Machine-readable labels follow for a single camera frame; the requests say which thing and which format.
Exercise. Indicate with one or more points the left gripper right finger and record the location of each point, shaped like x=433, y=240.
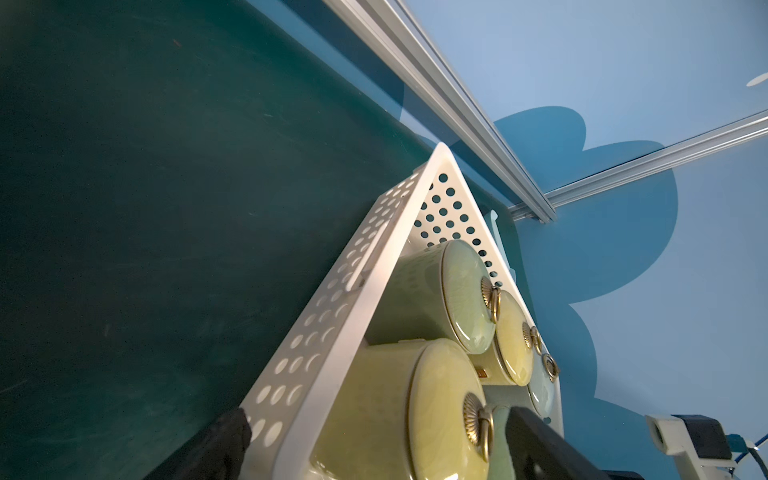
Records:
x=538, y=452

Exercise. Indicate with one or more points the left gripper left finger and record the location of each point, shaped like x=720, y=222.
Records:
x=215, y=452

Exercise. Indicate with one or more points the olive yellow tea canister front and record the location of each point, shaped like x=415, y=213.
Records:
x=408, y=410

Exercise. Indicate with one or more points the white perforated plastic basket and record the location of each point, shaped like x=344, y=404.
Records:
x=290, y=402

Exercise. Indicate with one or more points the grey-blue tea canister back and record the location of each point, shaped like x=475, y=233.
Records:
x=541, y=386

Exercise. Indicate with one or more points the yellow tea canister back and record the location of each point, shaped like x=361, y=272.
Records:
x=509, y=359

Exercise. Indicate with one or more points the green tea canister back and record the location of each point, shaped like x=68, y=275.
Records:
x=444, y=291

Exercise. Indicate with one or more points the teal dustpan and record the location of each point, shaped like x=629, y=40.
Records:
x=491, y=218

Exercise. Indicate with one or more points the right aluminium frame post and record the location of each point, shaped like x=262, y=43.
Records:
x=727, y=136

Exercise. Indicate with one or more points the back aluminium frame bar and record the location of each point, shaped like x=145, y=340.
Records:
x=392, y=32

